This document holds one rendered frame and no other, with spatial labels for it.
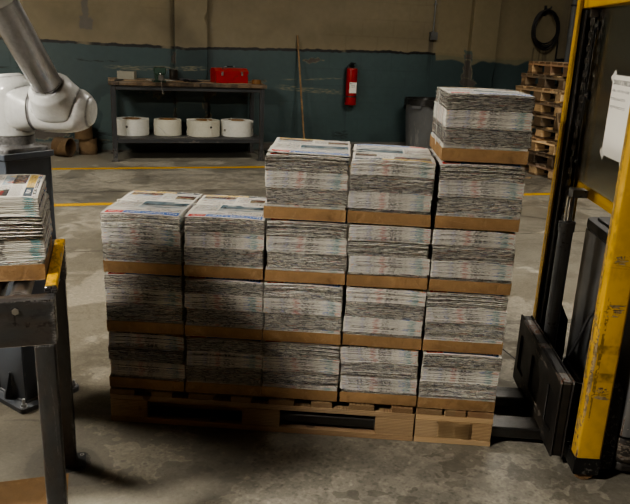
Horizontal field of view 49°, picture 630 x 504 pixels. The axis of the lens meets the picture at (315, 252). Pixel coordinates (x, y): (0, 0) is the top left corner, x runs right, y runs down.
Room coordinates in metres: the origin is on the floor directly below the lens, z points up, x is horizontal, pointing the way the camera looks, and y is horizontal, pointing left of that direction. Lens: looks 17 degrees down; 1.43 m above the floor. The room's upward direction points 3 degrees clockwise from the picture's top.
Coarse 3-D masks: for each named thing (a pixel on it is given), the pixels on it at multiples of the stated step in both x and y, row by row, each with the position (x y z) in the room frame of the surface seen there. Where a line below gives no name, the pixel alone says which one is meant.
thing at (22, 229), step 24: (0, 192) 1.73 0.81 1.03; (24, 192) 1.74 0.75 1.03; (0, 216) 1.68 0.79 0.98; (24, 216) 1.70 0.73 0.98; (48, 216) 1.92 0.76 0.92; (0, 240) 1.69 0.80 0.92; (24, 240) 1.71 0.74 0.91; (48, 240) 1.85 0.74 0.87; (0, 264) 1.69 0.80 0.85; (24, 264) 1.70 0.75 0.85
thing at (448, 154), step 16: (432, 144) 2.60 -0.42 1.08; (448, 160) 2.32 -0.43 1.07; (464, 160) 2.32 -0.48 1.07; (480, 160) 2.31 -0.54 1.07; (496, 160) 2.31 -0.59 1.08; (512, 160) 2.31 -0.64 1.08; (448, 224) 2.32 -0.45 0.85; (464, 224) 2.31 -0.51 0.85; (480, 224) 2.31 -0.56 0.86; (496, 224) 2.31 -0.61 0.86; (512, 224) 2.31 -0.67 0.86; (432, 288) 2.32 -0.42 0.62; (448, 288) 2.31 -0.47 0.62; (464, 288) 2.31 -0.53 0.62; (480, 288) 2.31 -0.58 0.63; (496, 288) 2.31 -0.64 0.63; (464, 352) 2.31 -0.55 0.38; (480, 352) 2.31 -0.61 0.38; (496, 352) 2.31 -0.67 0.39; (432, 400) 2.32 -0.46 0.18; (448, 400) 2.31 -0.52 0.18; (464, 400) 2.31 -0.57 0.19
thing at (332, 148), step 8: (280, 144) 2.54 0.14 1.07; (288, 144) 2.55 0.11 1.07; (296, 144) 2.55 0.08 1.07; (304, 144) 2.56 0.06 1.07; (312, 144) 2.57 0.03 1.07; (320, 144) 2.58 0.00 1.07; (328, 144) 2.59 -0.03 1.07; (336, 144) 2.60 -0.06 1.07; (344, 144) 2.61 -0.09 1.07; (272, 152) 2.36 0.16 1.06; (280, 152) 2.36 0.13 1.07; (288, 152) 2.36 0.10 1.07; (296, 152) 2.36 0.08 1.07; (304, 152) 2.37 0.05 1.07; (312, 152) 2.38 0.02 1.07; (320, 152) 2.39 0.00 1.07; (328, 152) 2.40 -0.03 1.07; (336, 152) 2.41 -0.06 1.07; (344, 152) 2.41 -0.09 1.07
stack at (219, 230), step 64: (128, 256) 2.37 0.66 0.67; (192, 256) 2.36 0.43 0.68; (256, 256) 2.35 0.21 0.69; (320, 256) 2.34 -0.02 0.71; (384, 256) 2.33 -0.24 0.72; (128, 320) 2.37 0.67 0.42; (192, 320) 2.36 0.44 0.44; (256, 320) 2.35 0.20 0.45; (320, 320) 2.34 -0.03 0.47; (384, 320) 2.33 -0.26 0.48; (256, 384) 2.35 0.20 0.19; (320, 384) 2.34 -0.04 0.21; (384, 384) 2.33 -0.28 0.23
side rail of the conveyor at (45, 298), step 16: (0, 304) 1.56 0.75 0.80; (16, 304) 1.57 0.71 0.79; (32, 304) 1.58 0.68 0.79; (48, 304) 1.59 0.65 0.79; (0, 320) 1.56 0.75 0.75; (16, 320) 1.57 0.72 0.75; (32, 320) 1.58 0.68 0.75; (48, 320) 1.59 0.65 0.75; (0, 336) 1.56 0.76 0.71; (16, 336) 1.57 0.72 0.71; (32, 336) 1.58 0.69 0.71; (48, 336) 1.59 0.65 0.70
